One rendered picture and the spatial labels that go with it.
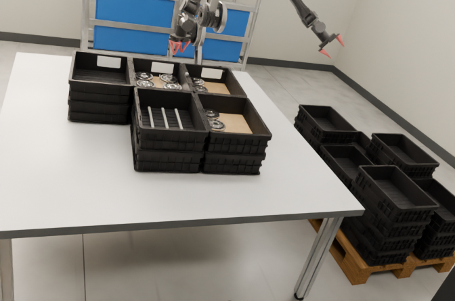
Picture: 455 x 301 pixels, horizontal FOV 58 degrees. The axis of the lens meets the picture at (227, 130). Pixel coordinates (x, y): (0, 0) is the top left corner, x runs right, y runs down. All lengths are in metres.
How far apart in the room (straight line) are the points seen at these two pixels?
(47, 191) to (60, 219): 0.17
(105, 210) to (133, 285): 0.76
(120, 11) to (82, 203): 2.72
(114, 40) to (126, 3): 0.37
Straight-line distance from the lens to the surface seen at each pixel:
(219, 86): 2.50
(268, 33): 5.60
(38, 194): 1.72
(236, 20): 4.41
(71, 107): 2.14
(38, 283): 2.34
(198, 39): 3.23
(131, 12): 4.14
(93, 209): 1.65
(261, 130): 1.98
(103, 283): 2.32
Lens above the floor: 1.79
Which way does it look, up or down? 28 degrees down
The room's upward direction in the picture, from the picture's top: 14 degrees clockwise
